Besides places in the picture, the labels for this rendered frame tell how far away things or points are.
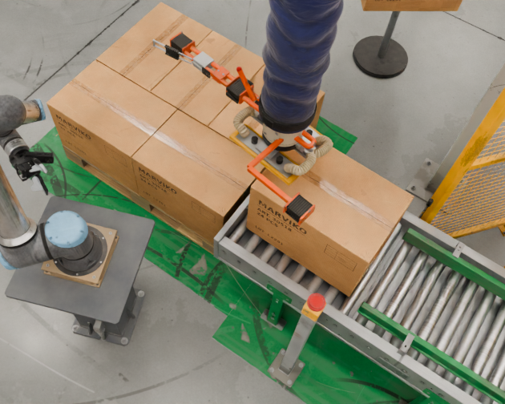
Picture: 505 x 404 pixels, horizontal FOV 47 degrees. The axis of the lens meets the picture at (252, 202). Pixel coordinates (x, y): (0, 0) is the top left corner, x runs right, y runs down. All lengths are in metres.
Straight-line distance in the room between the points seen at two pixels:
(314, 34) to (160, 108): 1.57
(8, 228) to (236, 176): 1.23
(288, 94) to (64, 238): 1.00
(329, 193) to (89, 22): 2.60
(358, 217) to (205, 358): 1.21
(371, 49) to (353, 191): 2.03
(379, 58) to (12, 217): 2.95
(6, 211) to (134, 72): 1.48
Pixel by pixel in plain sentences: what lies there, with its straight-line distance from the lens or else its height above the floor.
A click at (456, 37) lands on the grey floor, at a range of 4.79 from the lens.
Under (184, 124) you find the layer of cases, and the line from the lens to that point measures 3.20.
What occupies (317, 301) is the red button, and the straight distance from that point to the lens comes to 2.22.
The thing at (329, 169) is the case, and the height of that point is 0.95.
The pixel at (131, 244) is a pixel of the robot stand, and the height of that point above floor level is 0.75.
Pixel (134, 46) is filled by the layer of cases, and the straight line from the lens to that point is 3.59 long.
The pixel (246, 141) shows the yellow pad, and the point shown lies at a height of 1.10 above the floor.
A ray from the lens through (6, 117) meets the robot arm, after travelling 2.01.
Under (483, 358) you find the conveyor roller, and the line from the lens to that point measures 2.89.
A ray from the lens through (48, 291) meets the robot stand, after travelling 2.61.
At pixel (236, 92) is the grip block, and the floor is 1.23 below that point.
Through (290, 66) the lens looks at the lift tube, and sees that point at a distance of 1.96.
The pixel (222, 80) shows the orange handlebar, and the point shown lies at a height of 1.22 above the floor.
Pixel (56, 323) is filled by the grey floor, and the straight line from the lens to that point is 3.36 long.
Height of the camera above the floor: 3.10
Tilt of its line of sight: 61 degrees down
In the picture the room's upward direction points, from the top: 7 degrees clockwise
